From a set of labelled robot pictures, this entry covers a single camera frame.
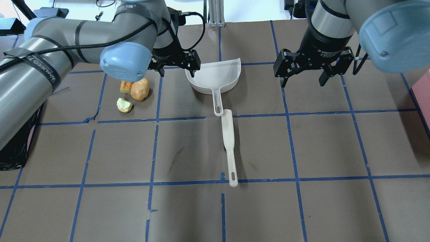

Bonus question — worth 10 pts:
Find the yellow-green apple piece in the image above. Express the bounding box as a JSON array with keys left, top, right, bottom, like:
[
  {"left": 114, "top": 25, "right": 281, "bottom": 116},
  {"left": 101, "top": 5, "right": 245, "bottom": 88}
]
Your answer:
[{"left": 116, "top": 98, "right": 134, "bottom": 113}]

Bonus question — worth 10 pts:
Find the aluminium frame post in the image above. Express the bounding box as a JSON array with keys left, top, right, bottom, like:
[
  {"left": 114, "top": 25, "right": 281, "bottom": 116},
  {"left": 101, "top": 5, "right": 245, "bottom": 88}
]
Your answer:
[{"left": 208, "top": 0, "right": 225, "bottom": 28}]

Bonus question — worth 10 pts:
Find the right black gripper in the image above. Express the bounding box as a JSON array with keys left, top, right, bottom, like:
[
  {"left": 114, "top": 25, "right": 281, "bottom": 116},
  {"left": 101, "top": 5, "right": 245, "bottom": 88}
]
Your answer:
[{"left": 273, "top": 29, "right": 354, "bottom": 88}]

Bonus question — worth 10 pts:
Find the beige plastic dustpan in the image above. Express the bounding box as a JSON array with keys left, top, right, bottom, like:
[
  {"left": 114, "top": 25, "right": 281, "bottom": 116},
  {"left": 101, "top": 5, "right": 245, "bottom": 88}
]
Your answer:
[{"left": 185, "top": 58, "right": 242, "bottom": 117}]

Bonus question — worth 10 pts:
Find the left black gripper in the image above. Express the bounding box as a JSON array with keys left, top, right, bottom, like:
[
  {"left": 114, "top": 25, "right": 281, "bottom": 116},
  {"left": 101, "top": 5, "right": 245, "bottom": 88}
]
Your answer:
[{"left": 148, "top": 32, "right": 201, "bottom": 78}]

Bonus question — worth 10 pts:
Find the pink plastic bin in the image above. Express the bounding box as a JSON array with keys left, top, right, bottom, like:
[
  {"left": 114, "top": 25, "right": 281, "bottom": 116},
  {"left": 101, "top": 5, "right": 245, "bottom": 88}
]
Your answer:
[{"left": 412, "top": 69, "right": 430, "bottom": 128}]

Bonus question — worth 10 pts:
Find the orange bread roll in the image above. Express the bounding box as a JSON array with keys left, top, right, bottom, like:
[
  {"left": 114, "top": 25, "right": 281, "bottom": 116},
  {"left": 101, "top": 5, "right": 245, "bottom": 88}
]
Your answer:
[{"left": 130, "top": 78, "right": 150, "bottom": 101}]

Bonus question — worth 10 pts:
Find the small orange bread chunk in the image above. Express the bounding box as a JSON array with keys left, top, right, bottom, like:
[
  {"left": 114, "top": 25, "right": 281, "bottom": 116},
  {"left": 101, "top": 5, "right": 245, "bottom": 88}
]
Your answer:
[{"left": 119, "top": 80, "right": 134, "bottom": 94}]

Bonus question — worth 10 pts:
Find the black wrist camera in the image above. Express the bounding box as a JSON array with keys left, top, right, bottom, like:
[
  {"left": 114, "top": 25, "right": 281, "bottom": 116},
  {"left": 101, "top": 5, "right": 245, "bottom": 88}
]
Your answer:
[{"left": 167, "top": 7, "right": 186, "bottom": 28}]

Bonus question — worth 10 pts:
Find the black bag lined bin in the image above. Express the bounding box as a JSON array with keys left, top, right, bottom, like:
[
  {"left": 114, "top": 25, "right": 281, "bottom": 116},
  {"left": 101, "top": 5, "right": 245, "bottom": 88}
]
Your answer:
[{"left": 0, "top": 104, "right": 44, "bottom": 171}]

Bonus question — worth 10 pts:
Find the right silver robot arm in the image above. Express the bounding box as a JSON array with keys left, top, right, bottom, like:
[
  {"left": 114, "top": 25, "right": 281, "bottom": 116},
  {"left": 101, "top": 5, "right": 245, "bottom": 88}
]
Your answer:
[{"left": 273, "top": 0, "right": 430, "bottom": 87}]

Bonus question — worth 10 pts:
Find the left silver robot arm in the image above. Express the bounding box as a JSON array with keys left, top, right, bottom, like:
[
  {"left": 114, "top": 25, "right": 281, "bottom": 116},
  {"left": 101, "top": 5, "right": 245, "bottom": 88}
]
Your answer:
[{"left": 1, "top": 0, "right": 201, "bottom": 148}]

